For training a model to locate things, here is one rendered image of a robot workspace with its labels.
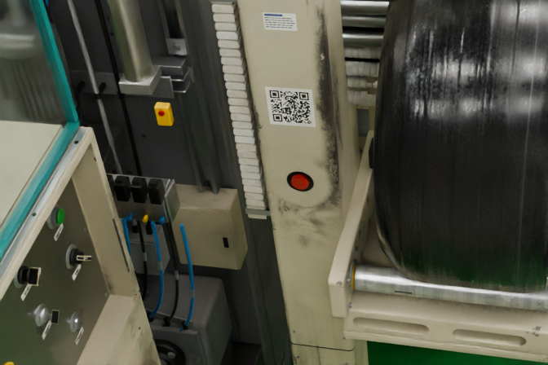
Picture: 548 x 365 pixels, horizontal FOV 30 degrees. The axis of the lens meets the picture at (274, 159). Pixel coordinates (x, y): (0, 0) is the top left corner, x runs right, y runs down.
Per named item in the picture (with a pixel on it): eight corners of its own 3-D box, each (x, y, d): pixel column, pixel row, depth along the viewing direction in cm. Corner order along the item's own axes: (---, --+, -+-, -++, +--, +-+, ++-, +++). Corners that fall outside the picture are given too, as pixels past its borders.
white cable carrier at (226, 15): (248, 217, 181) (207, -14, 150) (254, 198, 185) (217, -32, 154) (271, 220, 180) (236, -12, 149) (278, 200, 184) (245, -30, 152)
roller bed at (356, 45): (319, 107, 211) (306, -16, 191) (333, 65, 221) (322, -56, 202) (414, 114, 206) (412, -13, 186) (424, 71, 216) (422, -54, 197)
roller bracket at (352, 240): (331, 319, 175) (327, 281, 168) (371, 165, 203) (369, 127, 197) (350, 322, 174) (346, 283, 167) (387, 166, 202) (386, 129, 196)
